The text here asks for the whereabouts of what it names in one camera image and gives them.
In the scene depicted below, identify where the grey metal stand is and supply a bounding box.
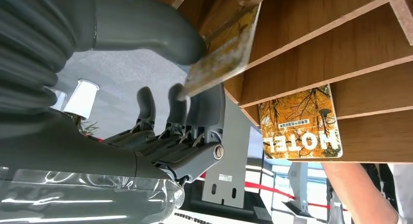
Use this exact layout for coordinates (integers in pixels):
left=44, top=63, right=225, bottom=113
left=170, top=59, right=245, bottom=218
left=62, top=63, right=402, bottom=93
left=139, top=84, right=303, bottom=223
left=283, top=163, right=312, bottom=219
left=201, top=95, right=253, bottom=209

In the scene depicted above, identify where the black keyboard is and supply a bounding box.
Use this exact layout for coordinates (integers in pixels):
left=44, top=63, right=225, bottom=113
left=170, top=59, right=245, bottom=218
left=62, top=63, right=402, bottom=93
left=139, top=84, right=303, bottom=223
left=173, top=212, right=214, bottom=224

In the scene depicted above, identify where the green plant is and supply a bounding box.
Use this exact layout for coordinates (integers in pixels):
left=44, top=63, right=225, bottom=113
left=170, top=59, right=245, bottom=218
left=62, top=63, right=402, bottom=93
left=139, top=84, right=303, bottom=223
left=72, top=114, right=99, bottom=137

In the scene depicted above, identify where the ribbed grey right arm sleeve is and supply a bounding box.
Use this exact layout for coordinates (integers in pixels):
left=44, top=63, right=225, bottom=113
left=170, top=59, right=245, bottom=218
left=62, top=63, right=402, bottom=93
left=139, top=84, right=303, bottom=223
left=0, top=0, right=96, bottom=115

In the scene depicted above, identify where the red barrier ribbon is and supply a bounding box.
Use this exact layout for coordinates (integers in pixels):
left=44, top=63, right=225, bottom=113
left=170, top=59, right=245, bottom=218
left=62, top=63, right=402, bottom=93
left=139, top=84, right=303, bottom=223
left=198, top=172, right=349, bottom=212

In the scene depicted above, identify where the wooden card rack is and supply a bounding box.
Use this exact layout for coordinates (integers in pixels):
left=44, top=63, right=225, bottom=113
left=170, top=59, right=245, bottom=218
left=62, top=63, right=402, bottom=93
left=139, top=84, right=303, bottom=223
left=129, top=0, right=413, bottom=164

